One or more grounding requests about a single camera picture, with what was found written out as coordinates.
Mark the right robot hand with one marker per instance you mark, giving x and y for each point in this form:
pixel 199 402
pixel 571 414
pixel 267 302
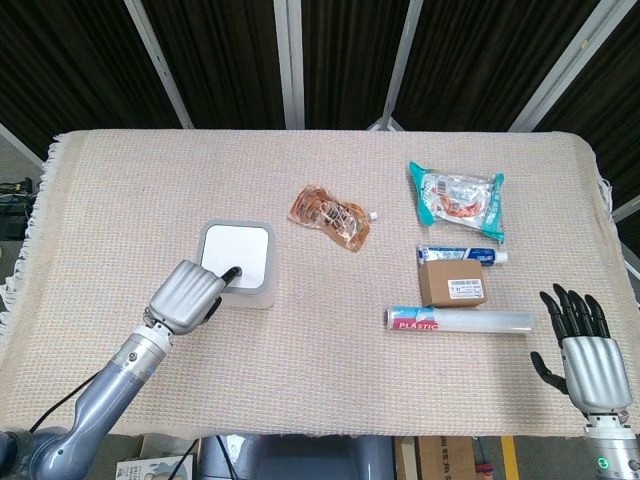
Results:
pixel 592 372

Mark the blue white toothpaste tube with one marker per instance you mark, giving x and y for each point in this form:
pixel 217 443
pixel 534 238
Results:
pixel 465 254

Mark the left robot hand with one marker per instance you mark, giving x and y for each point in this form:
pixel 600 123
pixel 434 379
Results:
pixel 187 295

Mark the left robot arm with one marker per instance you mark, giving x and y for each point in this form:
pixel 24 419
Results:
pixel 85 405

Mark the white metal frame post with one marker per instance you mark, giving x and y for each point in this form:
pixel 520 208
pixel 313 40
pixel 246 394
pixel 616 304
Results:
pixel 20 145
pixel 159 62
pixel 290 64
pixel 397 65
pixel 562 65

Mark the white square container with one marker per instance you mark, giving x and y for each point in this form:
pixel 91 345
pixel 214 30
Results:
pixel 240 260

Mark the plastic wrap roll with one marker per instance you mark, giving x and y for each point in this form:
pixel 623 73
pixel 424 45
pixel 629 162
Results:
pixel 457 320

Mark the white printed box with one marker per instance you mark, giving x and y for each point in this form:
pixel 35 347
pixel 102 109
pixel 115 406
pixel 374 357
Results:
pixel 155 467

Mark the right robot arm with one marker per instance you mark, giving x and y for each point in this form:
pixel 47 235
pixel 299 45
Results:
pixel 612 447

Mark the teal snack package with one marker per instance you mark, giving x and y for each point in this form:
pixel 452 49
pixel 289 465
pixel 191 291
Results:
pixel 457 200

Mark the cardboard box with print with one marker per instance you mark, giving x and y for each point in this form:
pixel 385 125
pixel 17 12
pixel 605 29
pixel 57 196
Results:
pixel 440 457

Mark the orange transparent spout pouch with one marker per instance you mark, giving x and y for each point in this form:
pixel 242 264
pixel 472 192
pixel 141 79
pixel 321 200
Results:
pixel 332 217

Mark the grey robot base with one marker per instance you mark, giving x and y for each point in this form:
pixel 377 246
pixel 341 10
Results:
pixel 295 457

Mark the brown cardboard box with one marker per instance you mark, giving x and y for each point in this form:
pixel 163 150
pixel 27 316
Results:
pixel 452 282

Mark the beige woven tablecloth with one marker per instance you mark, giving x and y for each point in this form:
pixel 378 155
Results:
pixel 320 380

